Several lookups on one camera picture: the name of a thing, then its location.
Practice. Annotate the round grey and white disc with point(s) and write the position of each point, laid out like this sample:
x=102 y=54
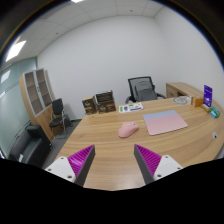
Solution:
x=181 y=100

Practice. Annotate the orange box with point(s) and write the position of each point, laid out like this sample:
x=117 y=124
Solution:
x=198 y=101

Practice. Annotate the small brown cardboard box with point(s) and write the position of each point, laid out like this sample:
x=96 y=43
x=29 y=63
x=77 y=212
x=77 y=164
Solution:
x=89 y=105

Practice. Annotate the grey backpack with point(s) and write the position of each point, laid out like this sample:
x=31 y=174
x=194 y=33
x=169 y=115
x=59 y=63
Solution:
x=145 y=92

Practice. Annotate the black mesh office chair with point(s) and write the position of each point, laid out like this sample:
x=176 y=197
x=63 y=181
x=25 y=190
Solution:
x=133 y=87

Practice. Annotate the black cardboard box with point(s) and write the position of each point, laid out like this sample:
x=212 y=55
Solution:
x=104 y=96

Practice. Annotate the ceiling light panel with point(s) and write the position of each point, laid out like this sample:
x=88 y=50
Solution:
x=15 y=50

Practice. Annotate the black leather armchair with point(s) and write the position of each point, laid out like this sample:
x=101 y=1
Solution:
x=28 y=146

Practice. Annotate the wooden shelf unit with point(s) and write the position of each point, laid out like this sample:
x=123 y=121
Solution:
x=35 y=96

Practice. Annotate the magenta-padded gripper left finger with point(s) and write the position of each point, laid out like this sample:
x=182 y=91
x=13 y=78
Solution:
x=61 y=165

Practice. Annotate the wooden side desk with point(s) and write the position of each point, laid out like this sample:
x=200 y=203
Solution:
x=180 y=88

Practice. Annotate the teal packet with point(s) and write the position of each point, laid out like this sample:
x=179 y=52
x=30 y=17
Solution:
x=215 y=111

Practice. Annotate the purple standing sign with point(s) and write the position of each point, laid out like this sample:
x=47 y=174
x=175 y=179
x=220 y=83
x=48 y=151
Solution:
x=207 y=95

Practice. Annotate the white sticker sheet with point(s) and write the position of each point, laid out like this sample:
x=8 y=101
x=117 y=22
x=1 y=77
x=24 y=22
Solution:
x=130 y=107

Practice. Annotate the black visitor chair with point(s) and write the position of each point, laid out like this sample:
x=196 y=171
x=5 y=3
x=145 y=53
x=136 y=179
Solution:
x=57 y=107

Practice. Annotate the pink computer mouse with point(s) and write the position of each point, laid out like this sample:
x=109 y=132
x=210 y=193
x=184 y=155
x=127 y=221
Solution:
x=128 y=129

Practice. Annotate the pink and blue mouse pad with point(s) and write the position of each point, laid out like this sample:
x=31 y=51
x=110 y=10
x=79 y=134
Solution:
x=165 y=121

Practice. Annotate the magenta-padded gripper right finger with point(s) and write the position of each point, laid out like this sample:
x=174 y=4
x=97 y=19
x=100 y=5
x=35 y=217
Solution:
x=166 y=164

